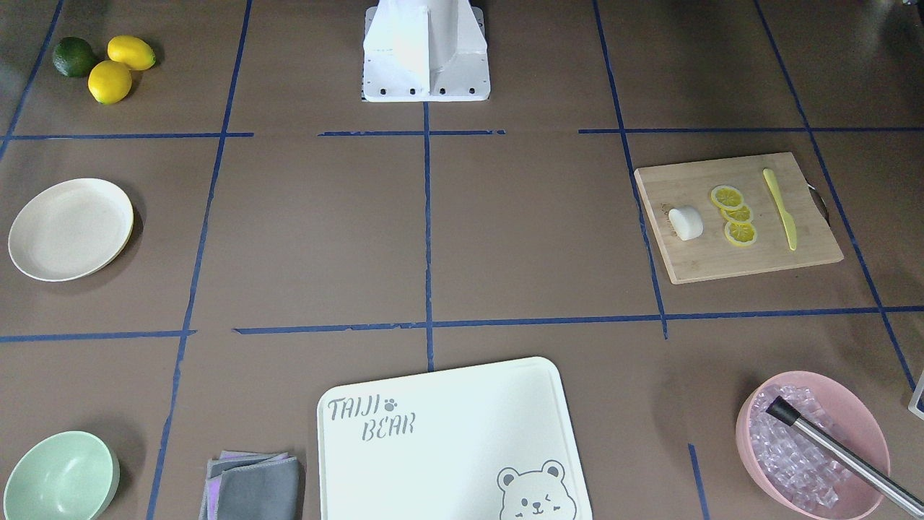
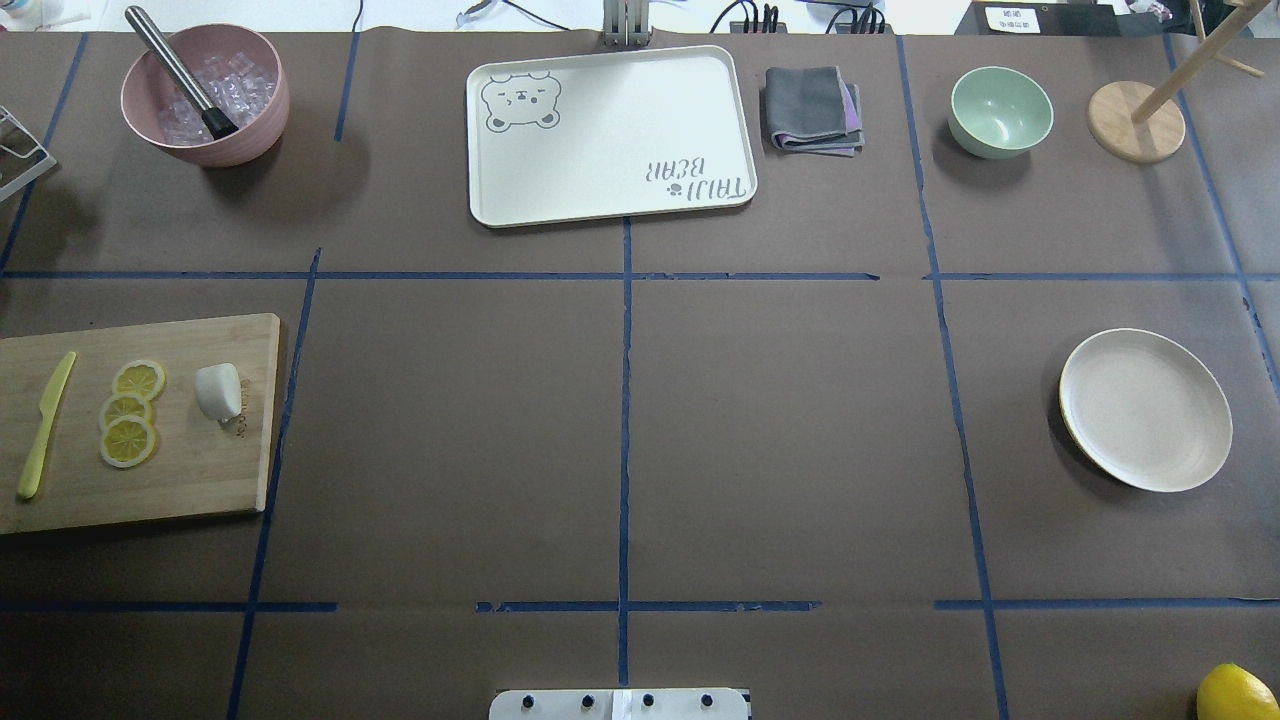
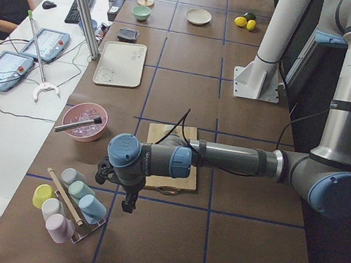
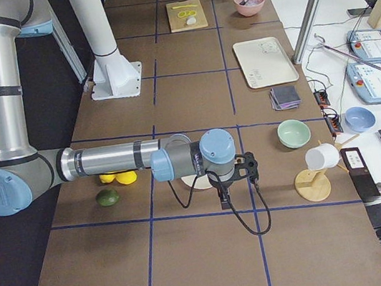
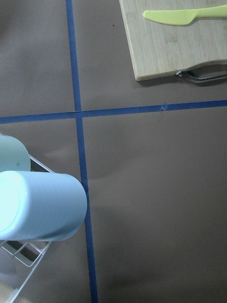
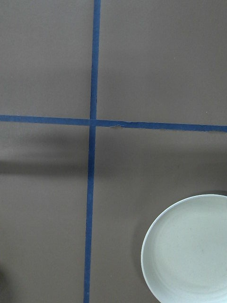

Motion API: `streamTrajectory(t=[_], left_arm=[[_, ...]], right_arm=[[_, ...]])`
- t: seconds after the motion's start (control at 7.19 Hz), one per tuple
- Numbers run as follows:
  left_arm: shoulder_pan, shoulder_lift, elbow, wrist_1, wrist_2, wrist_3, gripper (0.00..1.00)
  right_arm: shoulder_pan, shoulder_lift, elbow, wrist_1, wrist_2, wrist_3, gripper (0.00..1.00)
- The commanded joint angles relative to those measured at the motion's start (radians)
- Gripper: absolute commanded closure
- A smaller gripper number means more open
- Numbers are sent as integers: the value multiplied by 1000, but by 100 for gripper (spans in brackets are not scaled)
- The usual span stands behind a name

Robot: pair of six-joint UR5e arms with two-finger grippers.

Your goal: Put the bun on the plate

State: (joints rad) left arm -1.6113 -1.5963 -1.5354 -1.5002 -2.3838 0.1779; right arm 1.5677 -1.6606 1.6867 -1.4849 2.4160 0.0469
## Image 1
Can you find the grey folded cloth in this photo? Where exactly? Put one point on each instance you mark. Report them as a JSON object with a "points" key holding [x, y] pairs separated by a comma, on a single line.
{"points": [[251, 485]]}

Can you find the top lemon slice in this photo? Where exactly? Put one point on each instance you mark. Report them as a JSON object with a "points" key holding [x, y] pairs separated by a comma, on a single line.
{"points": [[726, 197]]}

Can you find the cream round plate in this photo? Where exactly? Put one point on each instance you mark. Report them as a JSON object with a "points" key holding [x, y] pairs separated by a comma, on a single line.
{"points": [[71, 230]]}

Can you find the middle lemon slice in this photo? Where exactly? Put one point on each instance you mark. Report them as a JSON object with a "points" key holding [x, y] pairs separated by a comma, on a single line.
{"points": [[738, 216]]}

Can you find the green lime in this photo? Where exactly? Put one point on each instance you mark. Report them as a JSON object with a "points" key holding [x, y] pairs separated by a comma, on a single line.
{"points": [[73, 57]]}

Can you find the bamboo cutting board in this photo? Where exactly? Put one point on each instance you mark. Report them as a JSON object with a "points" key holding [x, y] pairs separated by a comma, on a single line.
{"points": [[711, 256]]}

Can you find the steel muddler black tip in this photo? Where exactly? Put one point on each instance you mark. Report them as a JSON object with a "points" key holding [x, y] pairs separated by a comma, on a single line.
{"points": [[781, 410]]}

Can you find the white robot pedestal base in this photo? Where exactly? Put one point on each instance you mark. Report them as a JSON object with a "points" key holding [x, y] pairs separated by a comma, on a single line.
{"points": [[425, 51]]}

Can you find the green bowl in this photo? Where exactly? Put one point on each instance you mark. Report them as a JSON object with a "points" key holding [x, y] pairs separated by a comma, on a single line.
{"points": [[70, 475]]}

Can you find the pink bowl with ice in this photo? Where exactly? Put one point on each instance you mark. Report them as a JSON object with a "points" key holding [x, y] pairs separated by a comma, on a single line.
{"points": [[796, 471]]}

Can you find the bottom lemon slice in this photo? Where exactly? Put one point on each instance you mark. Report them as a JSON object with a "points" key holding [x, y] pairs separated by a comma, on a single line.
{"points": [[740, 234]]}

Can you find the white bear tray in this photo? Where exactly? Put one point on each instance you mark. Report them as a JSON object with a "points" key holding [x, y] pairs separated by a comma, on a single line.
{"points": [[492, 441]]}

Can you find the lemon slice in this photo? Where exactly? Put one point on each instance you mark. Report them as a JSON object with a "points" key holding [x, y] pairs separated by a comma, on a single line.
{"points": [[726, 197], [740, 234], [738, 216]]}

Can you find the yellow lemon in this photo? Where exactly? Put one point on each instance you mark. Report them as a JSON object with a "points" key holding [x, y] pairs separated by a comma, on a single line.
{"points": [[110, 82], [131, 51]]}

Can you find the yellow plastic knife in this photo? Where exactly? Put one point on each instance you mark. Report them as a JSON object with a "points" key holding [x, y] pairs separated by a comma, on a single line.
{"points": [[787, 220]]}

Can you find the upper yellow lemon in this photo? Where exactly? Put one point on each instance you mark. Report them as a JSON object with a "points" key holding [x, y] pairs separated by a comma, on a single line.
{"points": [[131, 51]]}

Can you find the lower yellow lemon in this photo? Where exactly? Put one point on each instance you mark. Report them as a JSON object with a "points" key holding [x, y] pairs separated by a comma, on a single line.
{"points": [[110, 82]]}

